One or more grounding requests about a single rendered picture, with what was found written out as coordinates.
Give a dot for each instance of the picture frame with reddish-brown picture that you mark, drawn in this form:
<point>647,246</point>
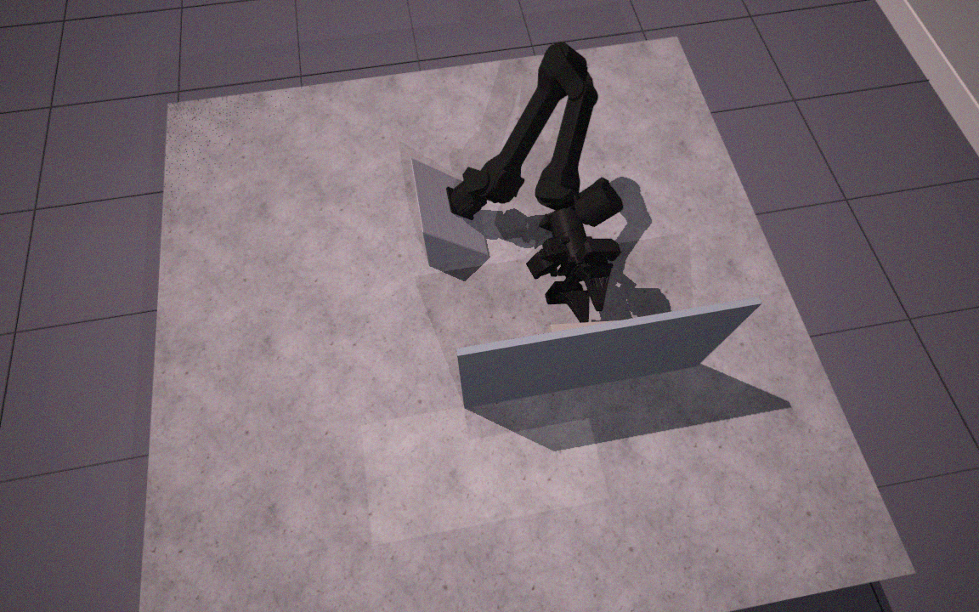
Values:
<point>560,327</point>

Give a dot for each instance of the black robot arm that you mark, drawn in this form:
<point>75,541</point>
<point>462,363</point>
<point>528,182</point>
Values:
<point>562,72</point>

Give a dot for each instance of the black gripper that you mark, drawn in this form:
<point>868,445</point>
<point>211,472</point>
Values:
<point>588,262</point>

